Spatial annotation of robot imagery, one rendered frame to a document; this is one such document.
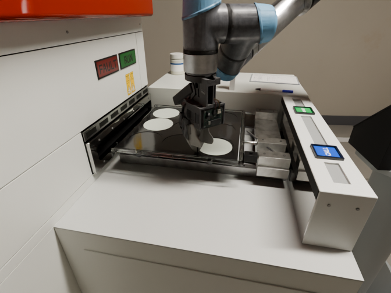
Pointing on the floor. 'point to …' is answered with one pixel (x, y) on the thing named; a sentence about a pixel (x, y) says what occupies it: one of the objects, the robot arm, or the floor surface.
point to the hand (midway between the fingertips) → (195, 146)
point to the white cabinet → (180, 270)
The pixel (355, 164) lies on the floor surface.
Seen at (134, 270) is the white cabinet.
